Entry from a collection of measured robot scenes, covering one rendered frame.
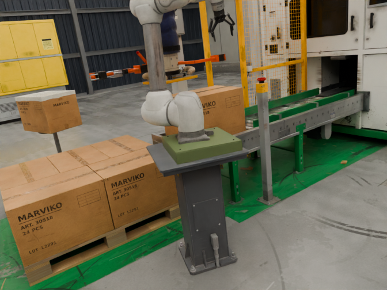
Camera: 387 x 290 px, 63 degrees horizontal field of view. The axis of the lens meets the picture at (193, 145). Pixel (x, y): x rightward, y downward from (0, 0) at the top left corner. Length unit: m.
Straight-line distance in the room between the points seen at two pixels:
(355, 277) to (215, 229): 0.82
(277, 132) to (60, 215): 1.90
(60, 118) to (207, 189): 2.28
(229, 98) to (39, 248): 1.77
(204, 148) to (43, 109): 2.34
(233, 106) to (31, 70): 7.49
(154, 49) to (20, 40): 7.87
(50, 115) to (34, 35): 6.10
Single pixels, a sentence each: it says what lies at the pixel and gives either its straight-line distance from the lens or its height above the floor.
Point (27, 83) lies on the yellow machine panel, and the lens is 9.54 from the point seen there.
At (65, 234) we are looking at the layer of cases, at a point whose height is 0.26.
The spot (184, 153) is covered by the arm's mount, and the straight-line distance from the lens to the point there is 1.65.
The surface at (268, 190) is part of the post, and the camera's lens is 2.73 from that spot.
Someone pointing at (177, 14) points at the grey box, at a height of 1.68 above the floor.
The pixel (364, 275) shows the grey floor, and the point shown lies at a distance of 2.12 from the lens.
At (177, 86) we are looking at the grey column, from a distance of 3.73.
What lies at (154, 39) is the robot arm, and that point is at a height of 1.39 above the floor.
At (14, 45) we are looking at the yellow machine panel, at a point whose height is 1.89.
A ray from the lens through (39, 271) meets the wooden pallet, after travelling 2.39.
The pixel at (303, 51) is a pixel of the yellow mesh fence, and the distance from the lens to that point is 4.37.
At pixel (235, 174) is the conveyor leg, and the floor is 0.27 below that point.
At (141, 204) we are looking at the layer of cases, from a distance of 2.43.
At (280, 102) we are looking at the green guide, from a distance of 3.78.
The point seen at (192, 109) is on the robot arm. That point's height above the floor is 1.00.
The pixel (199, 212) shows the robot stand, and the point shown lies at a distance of 1.90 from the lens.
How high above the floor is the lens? 1.33
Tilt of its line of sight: 17 degrees down
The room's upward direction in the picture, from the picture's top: 7 degrees counter-clockwise
